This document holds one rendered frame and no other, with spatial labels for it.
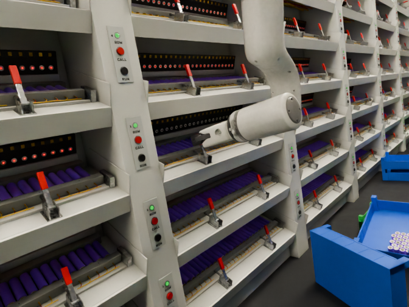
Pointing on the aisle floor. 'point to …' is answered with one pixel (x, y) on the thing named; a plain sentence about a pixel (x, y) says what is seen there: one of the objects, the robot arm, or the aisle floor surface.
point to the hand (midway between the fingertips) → (199, 139)
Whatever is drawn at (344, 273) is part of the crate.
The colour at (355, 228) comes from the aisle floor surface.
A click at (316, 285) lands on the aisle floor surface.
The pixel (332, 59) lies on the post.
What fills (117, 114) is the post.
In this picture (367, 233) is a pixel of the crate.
